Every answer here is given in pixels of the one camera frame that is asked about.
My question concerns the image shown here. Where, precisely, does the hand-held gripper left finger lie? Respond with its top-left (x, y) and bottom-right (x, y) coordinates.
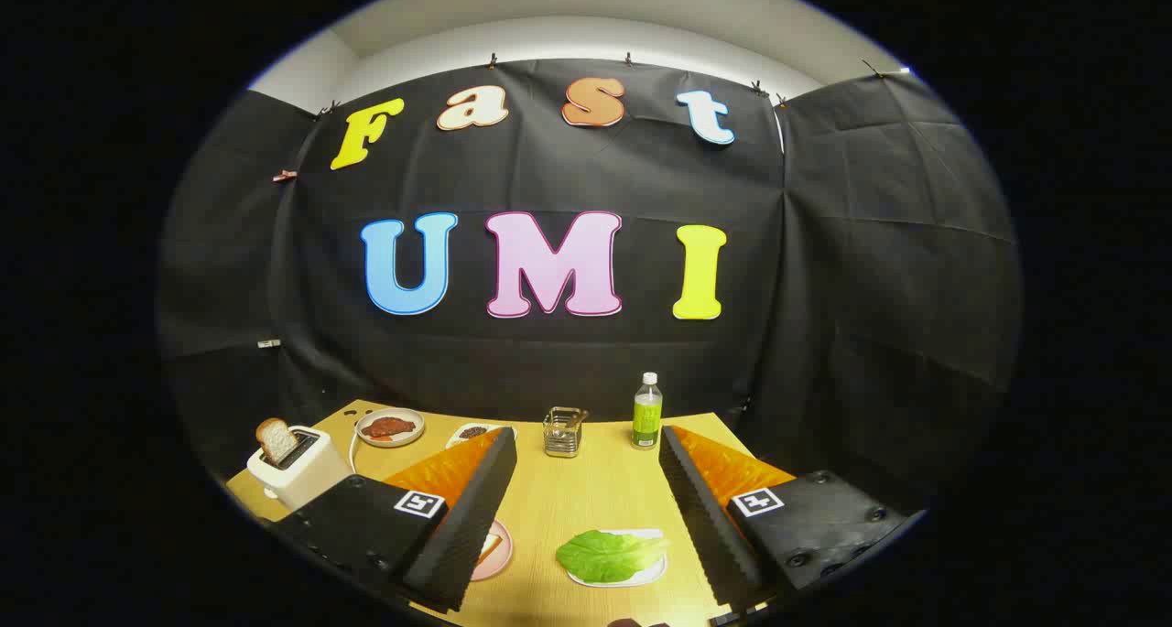
top-left (275, 426), bottom-right (519, 614)

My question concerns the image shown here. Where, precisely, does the metal wire utensil holder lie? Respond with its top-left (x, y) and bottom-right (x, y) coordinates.
top-left (543, 406), bottom-right (589, 459)

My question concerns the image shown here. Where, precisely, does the white square plate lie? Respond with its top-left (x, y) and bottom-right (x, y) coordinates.
top-left (566, 528), bottom-right (668, 589)

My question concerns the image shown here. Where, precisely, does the toasted bread slice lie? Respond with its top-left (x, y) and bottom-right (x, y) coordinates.
top-left (255, 417), bottom-right (299, 466)

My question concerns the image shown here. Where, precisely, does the white divided bean dish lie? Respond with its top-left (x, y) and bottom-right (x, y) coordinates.
top-left (446, 423), bottom-right (518, 449)

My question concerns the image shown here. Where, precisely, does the pink plate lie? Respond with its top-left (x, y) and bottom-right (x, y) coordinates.
top-left (469, 517), bottom-right (515, 582)

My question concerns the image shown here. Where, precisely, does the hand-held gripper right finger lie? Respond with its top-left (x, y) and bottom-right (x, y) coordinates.
top-left (657, 424), bottom-right (926, 610)

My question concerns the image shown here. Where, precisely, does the white toaster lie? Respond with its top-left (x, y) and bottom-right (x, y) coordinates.
top-left (245, 426), bottom-right (353, 511)

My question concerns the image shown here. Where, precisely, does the green label plastic bottle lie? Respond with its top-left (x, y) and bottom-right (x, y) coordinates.
top-left (631, 372), bottom-right (663, 450)

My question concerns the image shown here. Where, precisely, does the round white plate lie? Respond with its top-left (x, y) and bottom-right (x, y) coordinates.
top-left (354, 408), bottom-right (426, 449)

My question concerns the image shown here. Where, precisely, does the black backdrop cloth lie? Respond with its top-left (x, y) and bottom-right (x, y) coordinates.
top-left (156, 58), bottom-right (1022, 518)

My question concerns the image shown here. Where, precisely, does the green lettuce leaf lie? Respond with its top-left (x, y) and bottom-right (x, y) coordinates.
top-left (556, 530), bottom-right (669, 584)

